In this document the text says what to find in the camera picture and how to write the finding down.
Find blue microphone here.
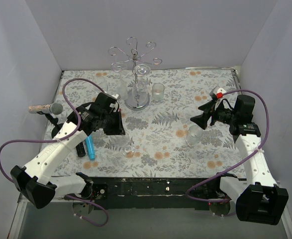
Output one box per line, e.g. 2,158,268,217
85,135,96,160

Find ribbed short glass near rack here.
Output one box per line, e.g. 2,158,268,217
152,83,165,101

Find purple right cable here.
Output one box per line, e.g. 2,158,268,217
185,89,270,217

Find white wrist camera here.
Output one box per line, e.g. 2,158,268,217
109,94,120,111
209,87,226,108

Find clear wine glass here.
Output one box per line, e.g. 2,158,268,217
122,136,135,158
133,64,151,102
95,76,108,92

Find short glass front right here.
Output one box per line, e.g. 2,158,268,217
186,125,203,146

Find chrome wine glass rack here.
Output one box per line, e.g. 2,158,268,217
108,37,162,111

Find black microphone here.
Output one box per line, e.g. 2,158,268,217
76,142,86,158

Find ribbed stemmed wine glass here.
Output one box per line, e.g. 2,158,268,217
112,62,128,101

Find black base frame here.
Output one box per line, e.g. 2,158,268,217
31,174,242,211

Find floral table cloth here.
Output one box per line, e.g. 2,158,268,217
53,69,245,178

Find glitter silver microphone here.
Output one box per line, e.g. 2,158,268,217
28,103,64,115

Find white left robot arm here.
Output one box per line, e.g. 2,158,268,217
10,92,125,209

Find clear wine glass back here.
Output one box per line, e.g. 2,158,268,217
95,76,108,92

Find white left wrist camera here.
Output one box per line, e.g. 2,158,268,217
109,94,120,111

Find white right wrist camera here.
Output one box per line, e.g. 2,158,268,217
209,87,226,108

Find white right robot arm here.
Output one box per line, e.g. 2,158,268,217
191,93,289,225

